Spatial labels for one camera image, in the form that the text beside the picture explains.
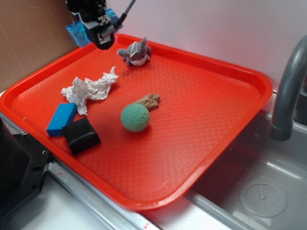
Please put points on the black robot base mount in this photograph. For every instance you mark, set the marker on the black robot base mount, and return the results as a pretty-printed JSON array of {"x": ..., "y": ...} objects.
[{"x": 23, "y": 166}]

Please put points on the blue sponge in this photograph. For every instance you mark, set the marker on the blue sponge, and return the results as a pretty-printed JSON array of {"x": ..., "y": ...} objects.
[{"x": 77, "y": 31}]

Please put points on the blue rectangular block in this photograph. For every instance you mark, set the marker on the blue rectangular block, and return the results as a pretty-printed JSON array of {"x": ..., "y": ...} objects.
[{"x": 64, "y": 115}]

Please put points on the grey sink faucet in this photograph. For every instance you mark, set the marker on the grey sink faucet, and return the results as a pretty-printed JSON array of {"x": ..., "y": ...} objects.
[{"x": 291, "y": 99}]

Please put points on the grey sink basin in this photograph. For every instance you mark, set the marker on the grey sink basin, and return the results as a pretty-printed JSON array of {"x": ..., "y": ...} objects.
[{"x": 257, "y": 183}]

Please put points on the green textured ball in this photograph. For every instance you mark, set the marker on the green textured ball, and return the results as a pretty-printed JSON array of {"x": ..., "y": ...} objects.
[{"x": 135, "y": 117}]

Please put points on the crumpled white paper towel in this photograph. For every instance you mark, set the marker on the crumpled white paper towel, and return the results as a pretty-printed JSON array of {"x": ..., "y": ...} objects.
[{"x": 83, "y": 90}]

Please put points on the red plastic tray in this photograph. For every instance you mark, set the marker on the red plastic tray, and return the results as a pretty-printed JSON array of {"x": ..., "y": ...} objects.
[{"x": 205, "y": 103}]

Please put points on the brown cardboard panel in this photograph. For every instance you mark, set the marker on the brown cardboard panel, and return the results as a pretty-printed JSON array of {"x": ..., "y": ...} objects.
[{"x": 32, "y": 35}]

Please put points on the grey plush toy animal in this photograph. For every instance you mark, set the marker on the grey plush toy animal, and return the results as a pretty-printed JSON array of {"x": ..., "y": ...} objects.
[{"x": 137, "y": 53}]

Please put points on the brown wooden piece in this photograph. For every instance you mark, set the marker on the brown wooden piece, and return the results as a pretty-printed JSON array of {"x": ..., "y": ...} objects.
[{"x": 151, "y": 101}]

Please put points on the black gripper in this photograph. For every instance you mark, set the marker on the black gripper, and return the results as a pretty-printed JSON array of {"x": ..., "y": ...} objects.
[{"x": 92, "y": 14}]

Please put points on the black rounded block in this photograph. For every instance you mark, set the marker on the black rounded block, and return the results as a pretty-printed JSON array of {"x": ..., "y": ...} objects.
[{"x": 80, "y": 136}]

